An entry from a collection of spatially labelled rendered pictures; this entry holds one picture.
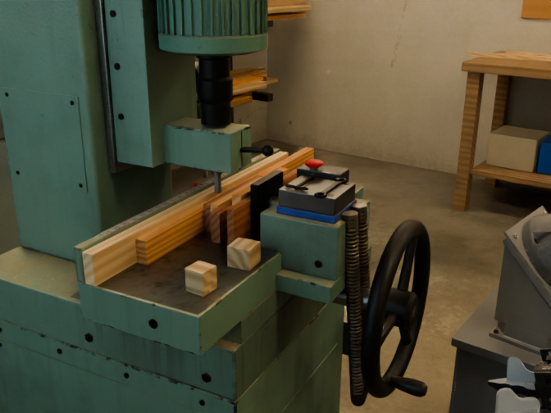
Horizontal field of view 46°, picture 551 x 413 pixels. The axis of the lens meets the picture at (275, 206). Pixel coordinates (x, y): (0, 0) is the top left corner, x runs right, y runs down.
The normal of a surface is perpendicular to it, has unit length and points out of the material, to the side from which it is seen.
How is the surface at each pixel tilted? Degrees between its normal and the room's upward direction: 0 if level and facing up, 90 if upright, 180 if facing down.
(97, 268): 90
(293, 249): 90
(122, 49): 90
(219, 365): 90
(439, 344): 0
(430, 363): 0
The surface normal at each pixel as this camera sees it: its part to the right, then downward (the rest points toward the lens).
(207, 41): -0.03, 0.35
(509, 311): -0.65, 0.26
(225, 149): -0.47, 0.31
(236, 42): 0.47, 0.31
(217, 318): 0.88, 0.17
